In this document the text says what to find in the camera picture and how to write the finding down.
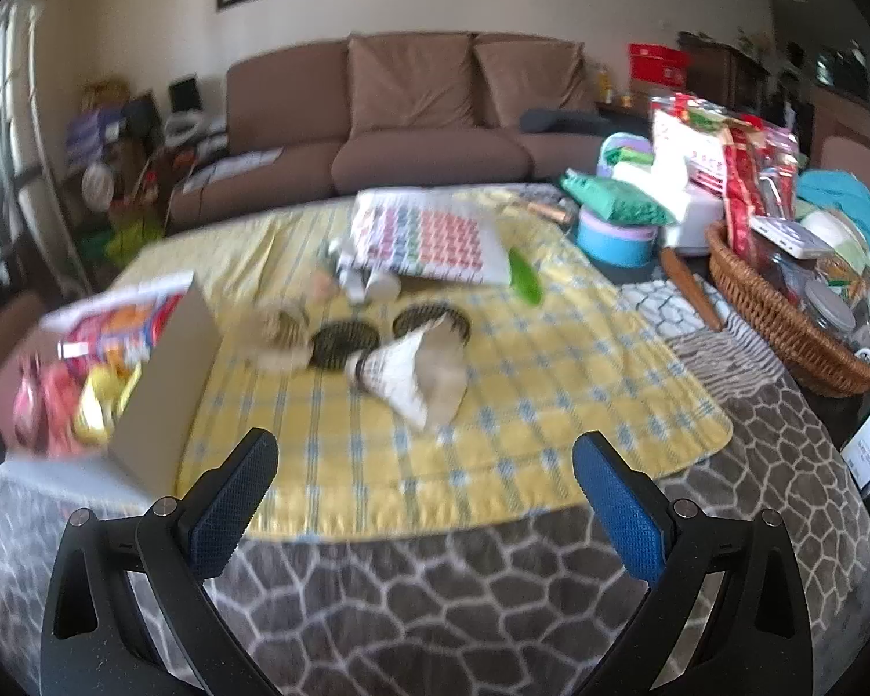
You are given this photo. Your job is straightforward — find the white tissue box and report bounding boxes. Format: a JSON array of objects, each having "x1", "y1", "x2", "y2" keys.
[{"x1": 659, "y1": 188, "x2": 726, "y2": 251}]

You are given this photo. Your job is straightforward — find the grey stone-patterned desktop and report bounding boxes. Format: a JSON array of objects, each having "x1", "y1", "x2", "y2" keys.
[{"x1": 0, "y1": 275, "x2": 870, "y2": 696}]

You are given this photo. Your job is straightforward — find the small white container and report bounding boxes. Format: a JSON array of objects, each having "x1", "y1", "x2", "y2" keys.
[{"x1": 337, "y1": 261, "x2": 403, "y2": 306}]

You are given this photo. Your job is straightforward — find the red snack packet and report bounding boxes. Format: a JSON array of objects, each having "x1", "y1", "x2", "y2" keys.
[{"x1": 721, "y1": 116, "x2": 799, "y2": 255}]

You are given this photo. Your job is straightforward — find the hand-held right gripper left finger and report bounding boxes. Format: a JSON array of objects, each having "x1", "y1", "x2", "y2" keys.
[{"x1": 39, "y1": 427, "x2": 280, "y2": 696}]

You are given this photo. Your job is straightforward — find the black square box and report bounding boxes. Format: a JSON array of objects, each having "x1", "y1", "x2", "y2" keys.
[{"x1": 166, "y1": 74, "x2": 202, "y2": 113}]

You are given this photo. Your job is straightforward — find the yellow snack packet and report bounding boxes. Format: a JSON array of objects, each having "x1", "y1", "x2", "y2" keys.
[{"x1": 72, "y1": 362, "x2": 142, "y2": 443}]

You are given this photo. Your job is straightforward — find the purple green lidded container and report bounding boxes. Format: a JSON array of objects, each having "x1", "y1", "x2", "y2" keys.
[{"x1": 598, "y1": 132, "x2": 655, "y2": 179}]

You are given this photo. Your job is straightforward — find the brown cylinder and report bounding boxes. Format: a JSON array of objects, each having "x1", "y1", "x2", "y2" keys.
[{"x1": 518, "y1": 199, "x2": 577, "y2": 226}]

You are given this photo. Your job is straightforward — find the red cardboard box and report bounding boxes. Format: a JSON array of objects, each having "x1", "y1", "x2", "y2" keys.
[{"x1": 627, "y1": 42, "x2": 690, "y2": 84}]

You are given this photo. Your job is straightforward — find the pink plastic packet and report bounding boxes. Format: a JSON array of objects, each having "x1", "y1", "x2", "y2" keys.
[{"x1": 10, "y1": 358, "x2": 88, "y2": 458}]

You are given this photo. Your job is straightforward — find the blue round container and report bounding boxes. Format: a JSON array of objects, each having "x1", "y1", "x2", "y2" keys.
[{"x1": 575, "y1": 206, "x2": 657, "y2": 268}]

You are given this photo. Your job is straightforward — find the brown wicker basket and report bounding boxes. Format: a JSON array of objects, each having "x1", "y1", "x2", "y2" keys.
[{"x1": 705, "y1": 221, "x2": 870, "y2": 400}]

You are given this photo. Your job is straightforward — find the green packet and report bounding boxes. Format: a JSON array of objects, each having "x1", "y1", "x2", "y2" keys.
[{"x1": 558, "y1": 168, "x2": 675, "y2": 227}]

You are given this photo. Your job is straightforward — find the teal cloth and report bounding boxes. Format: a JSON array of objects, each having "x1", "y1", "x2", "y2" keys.
[{"x1": 797, "y1": 170, "x2": 870, "y2": 248}]

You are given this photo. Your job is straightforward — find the dark wooden cabinet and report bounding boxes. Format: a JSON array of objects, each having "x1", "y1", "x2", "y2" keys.
[{"x1": 685, "y1": 39, "x2": 770, "y2": 113}]

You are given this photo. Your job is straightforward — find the yellow plaid cloth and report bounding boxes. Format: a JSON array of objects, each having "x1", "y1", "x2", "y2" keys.
[{"x1": 108, "y1": 184, "x2": 733, "y2": 541}]

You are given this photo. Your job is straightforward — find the white red-print packet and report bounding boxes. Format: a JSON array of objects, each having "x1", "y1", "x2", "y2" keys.
[{"x1": 651, "y1": 105, "x2": 730, "y2": 193}]

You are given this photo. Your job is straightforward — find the lime green bag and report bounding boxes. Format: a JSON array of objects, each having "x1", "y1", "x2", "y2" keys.
[{"x1": 105, "y1": 213, "x2": 164, "y2": 269}]

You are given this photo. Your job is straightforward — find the white feather shuttlecock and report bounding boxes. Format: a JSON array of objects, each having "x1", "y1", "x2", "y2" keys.
[
  {"x1": 413, "y1": 322, "x2": 472, "y2": 422},
  {"x1": 348, "y1": 329, "x2": 432, "y2": 429}
]

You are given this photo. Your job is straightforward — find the brown armchair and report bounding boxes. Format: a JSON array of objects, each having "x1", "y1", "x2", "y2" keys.
[{"x1": 818, "y1": 134, "x2": 870, "y2": 182}]

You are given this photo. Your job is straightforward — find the white paper sheets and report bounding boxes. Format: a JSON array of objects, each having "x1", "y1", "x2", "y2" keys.
[{"x1": 188, "y1": 147, "x2": 284, "y2": 186}]

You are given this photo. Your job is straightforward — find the wooden stick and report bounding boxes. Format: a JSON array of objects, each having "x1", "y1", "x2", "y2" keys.
[{"x1": 659, "y1": 246, "x2": 726, "y2": 331}]

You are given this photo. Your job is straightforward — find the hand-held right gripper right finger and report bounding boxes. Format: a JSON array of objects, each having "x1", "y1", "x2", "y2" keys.
[{"x1": 565, "y1": 431, "x2": 817, "y2": 696}]

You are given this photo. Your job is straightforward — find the glass jar grey lid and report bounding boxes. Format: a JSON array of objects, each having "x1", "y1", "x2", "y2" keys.
[{"x1": 801, "y1": 279, "x2": 858, "y2": 345}]

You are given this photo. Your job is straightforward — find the white rectangular box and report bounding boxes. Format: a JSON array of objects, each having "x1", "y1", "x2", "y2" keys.
[{"x1": 748, "y1": 215, "x2": 836, "y2": 260}]

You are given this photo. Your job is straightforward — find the colourful sticker sheet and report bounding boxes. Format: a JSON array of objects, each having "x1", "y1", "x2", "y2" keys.
[{"x1": 337, "y1": 188, "x2": 512, "y2": 284}]

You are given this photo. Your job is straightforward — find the black round coaster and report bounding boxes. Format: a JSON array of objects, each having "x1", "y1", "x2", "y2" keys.
[
  {"x1": 393, "y1": 302, "x2": 472, "y2": 345},
  {"x1": 310, "y1": 319, "x2": 382, "y2": 371}
]

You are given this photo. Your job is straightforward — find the yellow-green shuttlecock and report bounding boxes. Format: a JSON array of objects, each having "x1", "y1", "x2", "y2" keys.
[{"x1": 507, "y1": 246, "x2": 545, "y2": 306}]

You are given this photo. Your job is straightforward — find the white storage box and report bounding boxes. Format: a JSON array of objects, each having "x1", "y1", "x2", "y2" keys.
[{"x1": 0, "y1": 271, "x2": 222, "y2": 505}]

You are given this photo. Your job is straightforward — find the brown fabric sofa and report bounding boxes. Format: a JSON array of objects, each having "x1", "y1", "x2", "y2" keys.
[{"x1": 166, "y1": 32, "x2": 625, "y2": 229}]

